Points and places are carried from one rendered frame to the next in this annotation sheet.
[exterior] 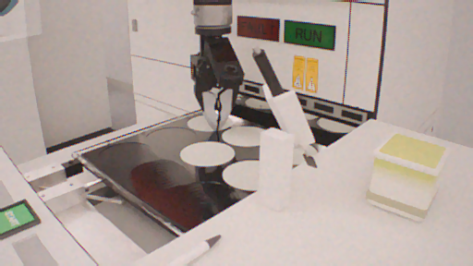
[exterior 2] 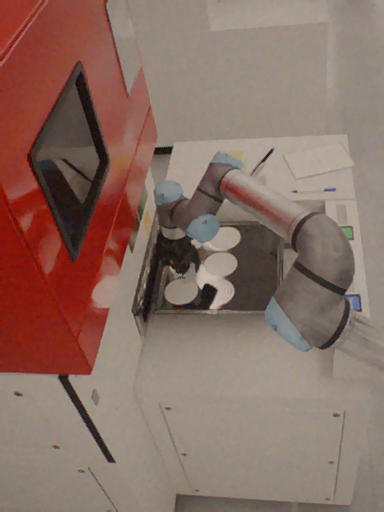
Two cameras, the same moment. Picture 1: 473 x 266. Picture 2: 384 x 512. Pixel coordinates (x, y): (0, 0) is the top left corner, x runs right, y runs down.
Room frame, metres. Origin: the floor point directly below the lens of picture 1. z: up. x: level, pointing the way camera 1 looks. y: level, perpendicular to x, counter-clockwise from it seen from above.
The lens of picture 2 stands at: (1.21, 1.03, 2.13)
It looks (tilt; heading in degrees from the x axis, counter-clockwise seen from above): 46 degrees down; 242
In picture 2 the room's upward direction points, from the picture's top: 11 degrees counter-clockwise
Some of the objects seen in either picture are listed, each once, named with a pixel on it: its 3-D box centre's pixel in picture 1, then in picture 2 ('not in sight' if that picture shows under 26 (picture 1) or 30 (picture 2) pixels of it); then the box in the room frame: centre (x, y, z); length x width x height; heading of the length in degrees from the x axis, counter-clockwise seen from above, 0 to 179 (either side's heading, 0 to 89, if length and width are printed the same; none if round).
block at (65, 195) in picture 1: (59, 197); not in sight; (0.45, 0.27, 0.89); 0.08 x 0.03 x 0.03; 137
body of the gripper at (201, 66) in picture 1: (212, 55); (178, 248); (0.73, 0.05, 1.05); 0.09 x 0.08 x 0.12; 20
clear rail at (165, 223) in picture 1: (122, 192); (281, 264); (0.47, 0.17, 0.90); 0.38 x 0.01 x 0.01; 47
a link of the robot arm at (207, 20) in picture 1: (211, 16); (176, 226); (0.72, 0.05, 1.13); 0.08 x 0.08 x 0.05
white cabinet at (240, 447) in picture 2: not in sight; (263, 337); (0.47, 0.06, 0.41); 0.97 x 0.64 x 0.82; 47
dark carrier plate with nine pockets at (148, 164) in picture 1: (207, 154); (220, 264); (0.60, 0.05, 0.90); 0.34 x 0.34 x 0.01; 47
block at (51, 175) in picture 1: (42, 178); not in sight; (0.50, 0.33, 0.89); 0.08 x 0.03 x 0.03; 137
